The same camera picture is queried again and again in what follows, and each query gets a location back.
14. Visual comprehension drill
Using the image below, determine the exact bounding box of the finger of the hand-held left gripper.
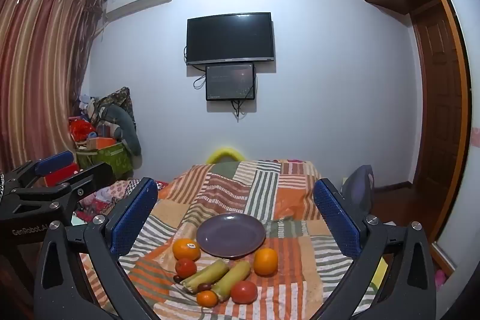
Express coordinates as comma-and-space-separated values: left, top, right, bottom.
13, 161, 115, 231
7, 151, 74, 189

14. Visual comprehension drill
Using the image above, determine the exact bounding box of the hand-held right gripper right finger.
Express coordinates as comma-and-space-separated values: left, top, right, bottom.
313, 178, 437, 320

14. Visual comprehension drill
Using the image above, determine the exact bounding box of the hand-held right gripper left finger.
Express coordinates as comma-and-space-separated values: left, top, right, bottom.
34, 177, 160, 320

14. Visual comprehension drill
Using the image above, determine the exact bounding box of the orange with white sticker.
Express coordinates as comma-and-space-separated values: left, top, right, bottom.
172, 238, 202, 261

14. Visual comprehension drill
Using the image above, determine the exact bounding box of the small red tomato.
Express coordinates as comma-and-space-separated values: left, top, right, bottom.
175, 258, 197, 279

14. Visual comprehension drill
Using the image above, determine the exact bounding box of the plain large orange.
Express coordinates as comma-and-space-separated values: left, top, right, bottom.
253, 248, 279, 276

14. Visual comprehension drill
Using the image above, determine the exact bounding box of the yellow-green corn cob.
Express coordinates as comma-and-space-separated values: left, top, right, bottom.
180, 259, 229, 294
210, 260, 252, 303

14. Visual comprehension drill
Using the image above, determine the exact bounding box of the purple round plate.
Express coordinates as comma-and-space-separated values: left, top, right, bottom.
196, 213, 266, 261

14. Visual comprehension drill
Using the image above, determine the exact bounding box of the small orange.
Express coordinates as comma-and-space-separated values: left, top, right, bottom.
196, 289, 219, 308

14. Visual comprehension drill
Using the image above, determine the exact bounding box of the large red tomato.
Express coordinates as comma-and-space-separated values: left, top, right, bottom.
230, 280, 258, 304

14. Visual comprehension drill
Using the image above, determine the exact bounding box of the red box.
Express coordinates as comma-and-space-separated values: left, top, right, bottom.
43, 164, 81, 187

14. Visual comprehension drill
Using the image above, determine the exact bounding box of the pink floral sheet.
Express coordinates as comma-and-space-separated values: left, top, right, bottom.
84, 178, 143, 216

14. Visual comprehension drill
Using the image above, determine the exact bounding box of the green storage box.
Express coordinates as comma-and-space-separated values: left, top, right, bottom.
77, 142, 134, 180

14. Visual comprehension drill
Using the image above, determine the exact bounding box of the red bag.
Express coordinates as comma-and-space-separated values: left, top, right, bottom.
68, 118, 97, 142

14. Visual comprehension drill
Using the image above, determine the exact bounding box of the orange box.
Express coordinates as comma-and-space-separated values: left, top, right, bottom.
88, 137, 117, 150

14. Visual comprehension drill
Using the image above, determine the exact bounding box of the grey plush pillow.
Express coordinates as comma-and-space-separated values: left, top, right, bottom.
103, 104, 142, 157

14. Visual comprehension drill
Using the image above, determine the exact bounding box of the camouflage patterned cloth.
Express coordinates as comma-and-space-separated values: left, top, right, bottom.
95, 87, 136, 126

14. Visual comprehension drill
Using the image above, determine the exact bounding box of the striped patchwork blanket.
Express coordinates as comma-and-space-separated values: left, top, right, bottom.
79, 160, 379, 320

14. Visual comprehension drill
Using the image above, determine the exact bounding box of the striped red curtain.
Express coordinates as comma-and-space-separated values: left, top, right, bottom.
0, 0, 104, 174

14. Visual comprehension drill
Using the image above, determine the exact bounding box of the brown wooden door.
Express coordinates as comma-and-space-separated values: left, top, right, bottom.
410, 5, 464, 242

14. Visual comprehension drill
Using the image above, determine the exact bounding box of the black monitor cable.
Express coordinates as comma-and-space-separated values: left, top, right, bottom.
230, 99, 250, 123

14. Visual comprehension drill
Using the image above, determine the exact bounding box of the small black wall monitor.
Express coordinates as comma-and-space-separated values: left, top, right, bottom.
205, 64, 257, 102

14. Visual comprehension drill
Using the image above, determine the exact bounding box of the wall-mounted black television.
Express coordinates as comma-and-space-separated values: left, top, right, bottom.
186, 12, 275, 66

